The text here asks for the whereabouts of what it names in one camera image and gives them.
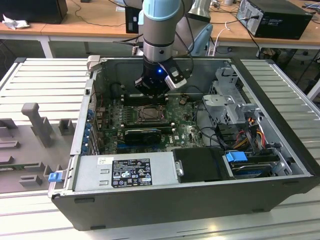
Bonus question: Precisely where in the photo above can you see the silver topped CPU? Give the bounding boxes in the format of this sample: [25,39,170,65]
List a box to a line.
[142,109,162,121]

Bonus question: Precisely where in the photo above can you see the metal socket cover frame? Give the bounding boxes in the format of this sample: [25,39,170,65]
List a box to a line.
[136,106,166,123]

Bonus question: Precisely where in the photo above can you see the CPU socket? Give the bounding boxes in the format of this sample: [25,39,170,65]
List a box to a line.
[135,105,168,124]

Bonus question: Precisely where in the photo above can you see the black graphics card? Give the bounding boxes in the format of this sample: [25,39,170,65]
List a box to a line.
[123,128,163,146]

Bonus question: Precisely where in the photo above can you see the grey case latch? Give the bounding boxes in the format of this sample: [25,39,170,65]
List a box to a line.
[85,54,108,74]

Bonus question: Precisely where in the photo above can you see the green motherboard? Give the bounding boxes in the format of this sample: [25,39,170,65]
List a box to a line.
[96,96,216,155]

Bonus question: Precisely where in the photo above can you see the small black box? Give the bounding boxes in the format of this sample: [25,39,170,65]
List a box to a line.
[124,6,145,35]

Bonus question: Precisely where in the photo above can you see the silver metal drive cage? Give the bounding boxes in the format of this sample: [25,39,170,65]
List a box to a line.
[201,65,266,127]

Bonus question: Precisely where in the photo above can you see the pale blue teach pendant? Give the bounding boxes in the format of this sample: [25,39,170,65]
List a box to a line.
[191,23,214,57]

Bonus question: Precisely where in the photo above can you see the black plastic shroud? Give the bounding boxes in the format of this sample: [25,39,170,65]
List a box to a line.
[171,146,227,184]

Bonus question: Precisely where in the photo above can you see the silver power supply with label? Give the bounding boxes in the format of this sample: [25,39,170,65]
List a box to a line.
[72,152,180,193]

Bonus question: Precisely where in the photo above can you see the hard disk in blue carrier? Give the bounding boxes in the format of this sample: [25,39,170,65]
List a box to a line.
[224,150,277,180]

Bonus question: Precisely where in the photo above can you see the grey parts rack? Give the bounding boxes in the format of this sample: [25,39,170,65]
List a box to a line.
[0,101,79,194]

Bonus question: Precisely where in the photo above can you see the black PC case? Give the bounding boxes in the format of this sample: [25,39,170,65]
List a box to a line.
[47,54,320,232]

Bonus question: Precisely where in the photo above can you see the blue plastic latch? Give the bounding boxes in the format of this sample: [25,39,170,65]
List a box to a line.
[48,171,63,183]

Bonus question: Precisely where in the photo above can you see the large black box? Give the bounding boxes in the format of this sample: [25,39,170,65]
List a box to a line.
[0,0,68,25]

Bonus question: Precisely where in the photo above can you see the black desktop computer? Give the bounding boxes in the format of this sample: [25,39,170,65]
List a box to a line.
[236,0,314,41]

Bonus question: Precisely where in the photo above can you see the crumpled white paper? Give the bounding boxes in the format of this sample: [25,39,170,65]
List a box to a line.
[1,13,31,31]

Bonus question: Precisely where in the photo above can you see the green RAM stick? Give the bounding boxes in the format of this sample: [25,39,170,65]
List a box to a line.
[0,163,42,173]

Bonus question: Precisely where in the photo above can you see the black and white wrist camera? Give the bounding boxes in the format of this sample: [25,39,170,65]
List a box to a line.
[164,63,188,90]

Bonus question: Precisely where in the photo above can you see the wooden desk with white frame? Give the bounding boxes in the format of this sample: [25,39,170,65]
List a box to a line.
[0,0,320,60]

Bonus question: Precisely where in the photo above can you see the black power cable bundle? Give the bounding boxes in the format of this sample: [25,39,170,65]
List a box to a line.
[215,123,253,151]

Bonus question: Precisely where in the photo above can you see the silver metal handle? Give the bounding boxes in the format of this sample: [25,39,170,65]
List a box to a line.
[174,160,185,177]

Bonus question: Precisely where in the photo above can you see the yellow and red power wires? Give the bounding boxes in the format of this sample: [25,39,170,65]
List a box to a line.
[234,126,266,149]

